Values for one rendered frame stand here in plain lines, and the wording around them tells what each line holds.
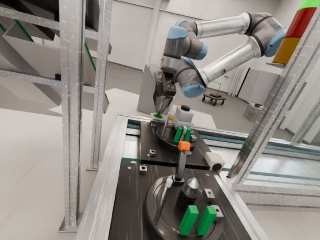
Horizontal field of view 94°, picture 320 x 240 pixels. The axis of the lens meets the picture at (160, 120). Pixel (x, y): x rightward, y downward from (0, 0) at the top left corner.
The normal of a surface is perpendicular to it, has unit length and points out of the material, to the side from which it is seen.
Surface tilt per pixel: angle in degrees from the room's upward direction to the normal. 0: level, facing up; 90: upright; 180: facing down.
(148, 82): 90
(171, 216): 0
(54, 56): 135
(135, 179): 0
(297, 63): 90
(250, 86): 90
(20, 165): 0
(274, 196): 90
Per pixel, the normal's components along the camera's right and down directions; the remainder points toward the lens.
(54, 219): 0.22, -0.90
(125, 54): -0.19, 0.35
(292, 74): -0.97, -0.15
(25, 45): -0.19, 0.90
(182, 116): 0.13, 0.42
